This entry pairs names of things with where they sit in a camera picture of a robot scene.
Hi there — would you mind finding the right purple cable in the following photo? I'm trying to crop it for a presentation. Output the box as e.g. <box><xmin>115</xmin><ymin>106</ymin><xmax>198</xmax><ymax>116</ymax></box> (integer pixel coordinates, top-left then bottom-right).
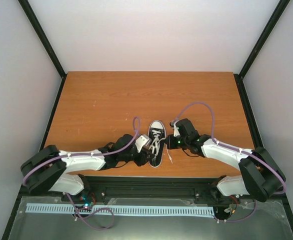
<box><xmin>172</xmin><ymin>101</ymin><xmax>287</xmax><ymax>224</ymax></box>

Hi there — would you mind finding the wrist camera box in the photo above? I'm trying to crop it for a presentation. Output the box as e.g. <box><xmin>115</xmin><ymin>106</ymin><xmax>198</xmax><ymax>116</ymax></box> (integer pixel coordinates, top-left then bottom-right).
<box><xmin>135</xmin><ymin>134</ymin><xmax>151</xmax><ymax>153</ymax></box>
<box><xmin>169</xmin><ymin>119</ymin><xmax>181</xmax><ymax>137</ymax></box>

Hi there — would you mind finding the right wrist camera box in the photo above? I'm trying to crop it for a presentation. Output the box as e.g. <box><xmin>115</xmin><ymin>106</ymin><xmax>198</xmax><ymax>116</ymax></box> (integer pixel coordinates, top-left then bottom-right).
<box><xmin>169</xmin><ymin>119</ymin><xmax>181</xmax><ymax>137</ymax></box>

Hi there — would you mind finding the small electronics board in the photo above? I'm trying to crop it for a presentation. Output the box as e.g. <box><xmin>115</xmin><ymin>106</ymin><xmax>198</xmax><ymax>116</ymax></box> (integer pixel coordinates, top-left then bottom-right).
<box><xmin>75</xmin><ymin>192</ymin><xmax>96</xmax><ymax>214</ymax></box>

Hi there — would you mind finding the black aluminium frame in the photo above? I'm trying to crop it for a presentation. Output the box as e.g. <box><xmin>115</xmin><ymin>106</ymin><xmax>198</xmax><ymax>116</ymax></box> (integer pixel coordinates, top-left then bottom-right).
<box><xmin>1</xmin><ymin>0</ymin><xmax>293</xmax><ymax>240</ymax></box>

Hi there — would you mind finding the light blue slotted cable duct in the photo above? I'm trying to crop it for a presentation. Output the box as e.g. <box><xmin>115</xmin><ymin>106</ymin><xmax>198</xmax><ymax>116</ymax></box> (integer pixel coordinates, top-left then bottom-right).
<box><xmin>25</xmin><ymin>203</ymin><xmax>215</xmax><ymax>218</ymax></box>

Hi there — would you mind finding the white shoelace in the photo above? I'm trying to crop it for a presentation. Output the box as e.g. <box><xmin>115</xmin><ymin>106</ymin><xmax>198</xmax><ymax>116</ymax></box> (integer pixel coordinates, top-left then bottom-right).
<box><xmin>147</xmin><ymin>129</ymin><xmax>174</xmax><ymax>165</ymax></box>

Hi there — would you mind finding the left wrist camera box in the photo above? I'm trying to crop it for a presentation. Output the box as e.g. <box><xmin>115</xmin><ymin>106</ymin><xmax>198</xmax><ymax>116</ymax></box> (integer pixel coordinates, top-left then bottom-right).
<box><xmin>135</xmin><ymin>134</ymin><xmax>151</xmax><ymax>153</ymax></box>

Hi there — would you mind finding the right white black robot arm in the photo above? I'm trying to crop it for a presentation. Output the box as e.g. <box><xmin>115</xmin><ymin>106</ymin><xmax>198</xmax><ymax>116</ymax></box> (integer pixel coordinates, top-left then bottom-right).
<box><xmin>165</xmin><ymin>118</ymin><xmax>286</xmax><ymax>202</ymax></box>

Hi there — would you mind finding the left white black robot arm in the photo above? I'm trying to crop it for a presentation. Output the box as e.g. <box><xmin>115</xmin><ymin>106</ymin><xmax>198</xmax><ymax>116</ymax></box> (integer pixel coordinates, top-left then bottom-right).
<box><xmin>20</xmin><ymin>134</ymin><xmax>155</xmax><ymax>202</ymax></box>

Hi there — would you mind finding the black white canvas sneaker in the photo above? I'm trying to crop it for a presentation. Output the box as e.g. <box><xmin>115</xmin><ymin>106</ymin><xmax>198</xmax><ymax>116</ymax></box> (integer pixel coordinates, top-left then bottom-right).
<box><xmin>148</xmin><ymin>120</ymin><xmax>167</xmax><ymax>168</ymax></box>

